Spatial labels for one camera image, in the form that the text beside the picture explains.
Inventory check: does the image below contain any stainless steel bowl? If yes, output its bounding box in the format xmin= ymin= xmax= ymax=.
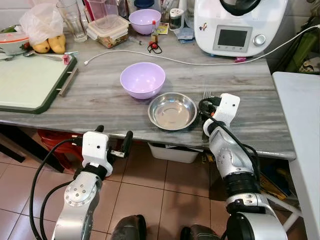
xmin=147 ymin=92 xmax=199 ymax=132

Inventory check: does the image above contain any red plastic stool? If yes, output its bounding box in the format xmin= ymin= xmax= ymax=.
xmin=37 ymin=129 xmax=84 ymax=172

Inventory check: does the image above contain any white plastic bin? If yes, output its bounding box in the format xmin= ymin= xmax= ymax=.
xmin=148 ymin=142 xmax=204 ymax=164

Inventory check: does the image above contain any large purple plastic bowl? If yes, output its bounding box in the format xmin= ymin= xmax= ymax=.
xmin=119 ymin=62 xmax=167 ymax=100

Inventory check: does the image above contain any dark left robot foot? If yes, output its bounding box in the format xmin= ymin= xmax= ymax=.
xmin=110 ymin=214 xmax=148 ymax=240

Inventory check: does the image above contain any dark robot foot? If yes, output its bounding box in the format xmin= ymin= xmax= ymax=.
xmin=179 ymin=224 xmax=221 ymax=240
xmin=110 ymin=214 xmax=148 ymax=240

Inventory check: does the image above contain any green rimmed cutting board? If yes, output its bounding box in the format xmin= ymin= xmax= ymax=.
xmin=0 ymin=52 xmax=79 ymax=115

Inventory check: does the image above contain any white kitchen machine with display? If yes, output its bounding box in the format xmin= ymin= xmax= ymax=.
xmin=193 ymin=0 xmax=289 ymax=58

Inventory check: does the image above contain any small sauce bottle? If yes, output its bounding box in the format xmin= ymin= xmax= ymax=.
xmin=150 ymin=20 xmax=159 ymax=45

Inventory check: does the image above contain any metal spoon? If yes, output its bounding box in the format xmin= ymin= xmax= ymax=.
xmin=22 ymin=49 xmax=79 ymax=62

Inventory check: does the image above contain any white side table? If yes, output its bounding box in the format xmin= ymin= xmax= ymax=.
xmin=272 ymin=71 xmax=320 ymax=240

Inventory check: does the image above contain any clear plastic food container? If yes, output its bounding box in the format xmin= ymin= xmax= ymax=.
xmin=86 ymin=15 xmax=130 ymax=49

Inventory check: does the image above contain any yellow printed bag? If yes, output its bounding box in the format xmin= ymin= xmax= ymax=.
xmin=259 ymin=164 xmax=284 ymax=202

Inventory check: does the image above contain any small purple plastic bowl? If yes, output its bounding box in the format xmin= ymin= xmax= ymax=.
xmin=128 ymin=8 xmax=162 ymax=35

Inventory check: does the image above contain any clear drinking glass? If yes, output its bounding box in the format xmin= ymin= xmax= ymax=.
xmin=55 ymin=0 xmax=89 ymax=43

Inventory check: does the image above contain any dark right robot foot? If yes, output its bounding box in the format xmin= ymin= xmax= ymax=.
xmin=179 ymin=224 xmax=221 ymax=240

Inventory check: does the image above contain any pink transparent jug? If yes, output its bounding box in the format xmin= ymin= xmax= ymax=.
xmin=84 ymin=0 xmax=121 ymax=29

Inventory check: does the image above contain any white plastic bag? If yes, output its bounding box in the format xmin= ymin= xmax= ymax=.
xmin=18 ymin=3 xmax=65 ymax=47

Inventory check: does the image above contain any white bowl with red rim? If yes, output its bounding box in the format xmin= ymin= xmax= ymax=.
xmin=0 ymin=32 xmax=30 ymax=55

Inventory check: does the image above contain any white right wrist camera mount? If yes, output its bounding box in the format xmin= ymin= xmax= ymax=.
xmin=203 ymin=93 xmax=241 ymax=137

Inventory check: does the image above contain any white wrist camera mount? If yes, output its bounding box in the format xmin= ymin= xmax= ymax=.
xmin=203 ymin=93 xmax=241 ymax=137
xmin=81 ymin=131 xmax=114 ymax=174

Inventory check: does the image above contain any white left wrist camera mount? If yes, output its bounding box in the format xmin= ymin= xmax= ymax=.
xmin=81 ymin=131 xmax=114 ymax=174

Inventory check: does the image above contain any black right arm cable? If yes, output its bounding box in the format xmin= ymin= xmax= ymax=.
xmin=198 ymin=98 xmax=262 ymax=186

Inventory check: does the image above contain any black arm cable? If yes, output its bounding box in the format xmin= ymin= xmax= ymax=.
xmin=28 ymin=138 xmax=84 ymax=240
xmin=198 ymin=98 xmax=262 ymax=186

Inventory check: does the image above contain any white charging cable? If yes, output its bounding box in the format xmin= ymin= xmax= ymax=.
xmin=83 ymin=24 xmax=320 ymax=66

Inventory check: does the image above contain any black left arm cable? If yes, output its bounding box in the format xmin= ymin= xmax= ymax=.
xmin=28 ymin=138 xmax=84 ymax=240

